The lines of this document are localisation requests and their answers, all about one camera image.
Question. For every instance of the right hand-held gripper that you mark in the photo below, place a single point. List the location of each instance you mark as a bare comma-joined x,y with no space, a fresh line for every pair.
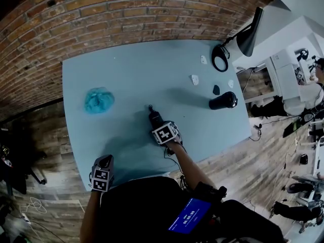
164,134

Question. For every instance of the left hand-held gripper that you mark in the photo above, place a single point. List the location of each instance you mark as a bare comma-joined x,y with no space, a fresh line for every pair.
100,180

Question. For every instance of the person's left forearm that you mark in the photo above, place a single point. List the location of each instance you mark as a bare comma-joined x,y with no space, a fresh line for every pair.
89,216

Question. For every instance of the person's right forearm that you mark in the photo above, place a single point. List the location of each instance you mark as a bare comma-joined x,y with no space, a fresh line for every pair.
188,166

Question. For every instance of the person's black shirt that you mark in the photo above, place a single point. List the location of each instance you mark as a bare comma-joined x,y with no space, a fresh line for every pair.
141,211

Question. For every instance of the blue crumpled cloth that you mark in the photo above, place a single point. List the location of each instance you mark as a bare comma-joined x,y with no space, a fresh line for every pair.
98,101

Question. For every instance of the small white plastic piece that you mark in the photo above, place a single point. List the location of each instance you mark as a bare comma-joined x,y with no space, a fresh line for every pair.
195,79
203,59
231,83

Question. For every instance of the black tumbler bottle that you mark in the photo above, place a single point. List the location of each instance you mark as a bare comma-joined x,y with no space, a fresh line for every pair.
221,101

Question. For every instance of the small black plastic piece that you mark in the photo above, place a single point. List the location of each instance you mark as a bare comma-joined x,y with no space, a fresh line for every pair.
216,90

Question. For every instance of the light blue table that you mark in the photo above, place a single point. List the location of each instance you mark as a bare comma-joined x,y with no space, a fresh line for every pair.
126,72

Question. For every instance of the blue-screen phone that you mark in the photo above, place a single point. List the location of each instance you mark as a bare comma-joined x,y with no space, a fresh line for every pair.
189,215

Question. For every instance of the hammer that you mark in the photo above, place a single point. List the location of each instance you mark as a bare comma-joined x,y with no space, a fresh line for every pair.
239,68

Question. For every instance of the black desk lamp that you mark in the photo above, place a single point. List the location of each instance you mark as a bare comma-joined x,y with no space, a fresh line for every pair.
249,37

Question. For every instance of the white desk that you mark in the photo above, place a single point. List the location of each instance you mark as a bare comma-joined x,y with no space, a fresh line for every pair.
286,75

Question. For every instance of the black chest mount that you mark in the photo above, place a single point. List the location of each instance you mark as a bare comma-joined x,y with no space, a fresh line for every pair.
210,192

